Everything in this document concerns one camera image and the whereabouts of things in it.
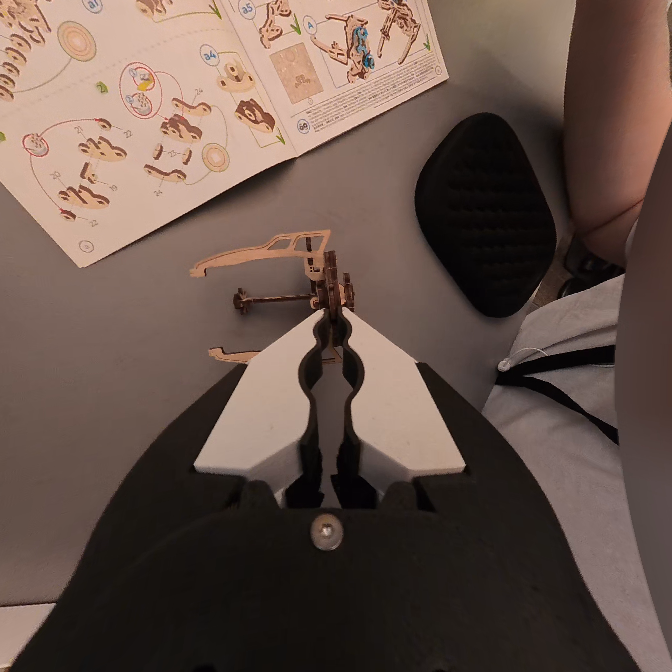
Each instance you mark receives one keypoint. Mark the person's right forearm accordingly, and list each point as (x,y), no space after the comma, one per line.
(603,131)

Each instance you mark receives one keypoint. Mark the illustrated instruction booklet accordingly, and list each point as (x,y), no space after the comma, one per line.
(225,173)

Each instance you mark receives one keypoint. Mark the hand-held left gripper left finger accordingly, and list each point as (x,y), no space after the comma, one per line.
(262,409)

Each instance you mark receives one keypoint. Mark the black foam pad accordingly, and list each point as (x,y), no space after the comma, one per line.
(483,210)

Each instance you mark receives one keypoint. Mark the white shirt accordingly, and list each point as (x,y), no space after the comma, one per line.
(551,446)

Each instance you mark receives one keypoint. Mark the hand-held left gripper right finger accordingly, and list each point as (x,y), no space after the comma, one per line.
(399,414)

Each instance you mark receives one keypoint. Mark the wooden model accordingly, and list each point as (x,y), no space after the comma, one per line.
(328,283)

